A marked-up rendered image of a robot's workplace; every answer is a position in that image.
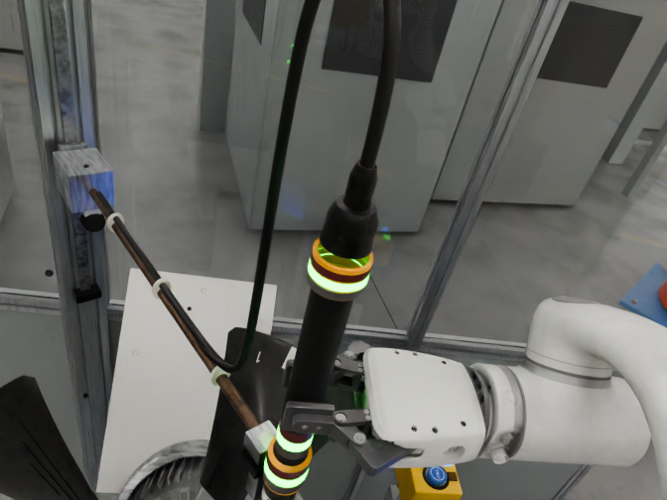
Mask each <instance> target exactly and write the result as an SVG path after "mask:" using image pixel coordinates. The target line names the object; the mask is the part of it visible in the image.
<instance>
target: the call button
mask: <svg viewBox="0 0 667 500"><path fill-rule="evenodd" d="M426 475H427V478H428V480H429V481H430V482H431V483H432V484H433V485H436V486H442V485H444V483H445V482H446V481H447V473H446V471H445V470H444V468H443V467H441V466H432V467H429V468H428V470H427V472H426Z"/></svg>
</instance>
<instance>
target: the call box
mask: <svg viewBox="0 0 667 500"><path fill-rule="evenodd" d="M441 467H443V468H444V470H445V471H446V473H447V472H448V471H449V472H455V473H456V474H457V471H456V467H455V465H454V464H452V465H451V466H446V465H442V466H441ZM428 468H429V467H413V468H395V470H396V476H397V482H398V487H399V493H400V499H401V500H460V499H461V497H462V496H463V493H462V489H461V485H460V482H459V478H458V481H450V480H449V477H448V473H447V481H446V482H445V483H444V485H442V486H436V485H433V484H432V483H431V482H430V481H429V480H428V478H427V475H426V472H427V470H428ZM457 477H458V475H457Z"/></svg>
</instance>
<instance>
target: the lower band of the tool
mask: <svg viewBox="0 0 667 500"><path fill-rule="evenodd" d="M275 438H276V437H273V438H272V440H271V441H270V443H269V446H268V456H269V459H270V461H271V463H272V464H273V465H274V466H275V467H276V468H278V469H279V470H281V471H283V472H288V473H295V472H299V471H301V470H303V469H305V468H306V467H307V466H308V465H309V463H310V462H311V459H312V454H313V453H312V448H311V446H310V449H309V453H308V457H307V458H306V460H305V461H304V462H303V463H301V464H299V465H297V466H287V465H284V464H282V463H281V462H279V461H278V460H277V459H276V457H275V455H274V453H273V444H274V442H275Z"/></svg>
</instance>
